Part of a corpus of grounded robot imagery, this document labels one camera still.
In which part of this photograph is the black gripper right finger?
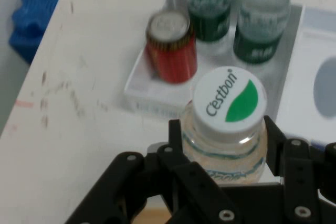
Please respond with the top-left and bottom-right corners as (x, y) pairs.
(264, 115), (336, 224)

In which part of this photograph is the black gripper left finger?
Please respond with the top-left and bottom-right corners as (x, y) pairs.
(64, 120), (243, 224)

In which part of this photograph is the clear water bottle green label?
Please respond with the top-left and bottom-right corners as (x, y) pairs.
(185, 0), (232, 54)
(233, 0), (291, 65)
(180, 66), (268, 185)

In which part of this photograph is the white and blue cardboard box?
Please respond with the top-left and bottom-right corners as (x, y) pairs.
(123, 0), (336, 154)

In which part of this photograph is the red drink can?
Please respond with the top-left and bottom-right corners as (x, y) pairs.
(145, 10), (198, 84)

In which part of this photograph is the dark blue foam mat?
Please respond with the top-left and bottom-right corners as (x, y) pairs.
(9, 0), (66, 65)

